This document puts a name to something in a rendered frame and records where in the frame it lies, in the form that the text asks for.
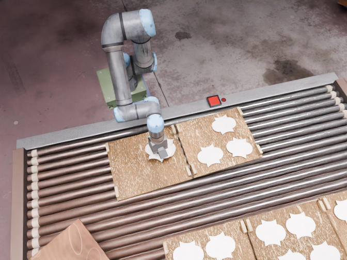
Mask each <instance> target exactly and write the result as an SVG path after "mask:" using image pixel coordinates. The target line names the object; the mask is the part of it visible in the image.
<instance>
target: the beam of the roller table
mask: <svg viewBox="0 0 347 260"><path fill-rule="evenodd" d="M336 79H338V77H337V75H336V74H335V73H334V72H331V73H326V74H322V75H317V76H312V77H308V78H302V79H298V80H293V81H290V82H285V83H280V84H275V85H270V86H266V87H261V88H256V89H251V90H247V91H242V92H237V93H233V94H228V95H223V96H219V98H220V101H221V99H222V98H225V99H226V101H225V102H222V101H221V103H222V105H221V106H217V107H212V108H210V106H209V104H208V101H207V99H205V100H201V101H196V102H191V103H186V104H182V105H177V106H172V107H167V108H162V109H161V114H162V118H163V121H164V122H166V121H170V120H175V119H179V118H184V117H189V116H193V115H198V114H201V113H206V112H211V111H215V110H220V109H224V108H229V107H234V106H239V105H243V104H248V103H252V102H257V101H261V100H266V99H271V98H275V97H279V96H283V95H288V94H293V93H297V92H302V91H307V90H311V89H316V88H321V87H324V86H327V85H332V84H333V82H334V81H335V80H336ZM142 126H147V119H146V118H145V119H139V120H133V121H127V122H120V123H118V122H117V121H116V119H111V120H107V121H102V122H97V123H93V124H88V125H83V126H78V127H74V128H69V129H64V130H60V131H56V132H51V133H46V134H42V135H37V136H32V137H27V138H23V139H18V140H17V149H20V148H25V149H26V150H27V151H28V152H29V151H32V150H36V149H43V148H48V147H52V146H56V145H60V144H65V143H69V142H74V141H79V140H83V139H88V138H93V137H97V136H102V135H107V134H111V133H116V132H120V131H125V130H129V129H133V128H138V127H142Z"/></svg>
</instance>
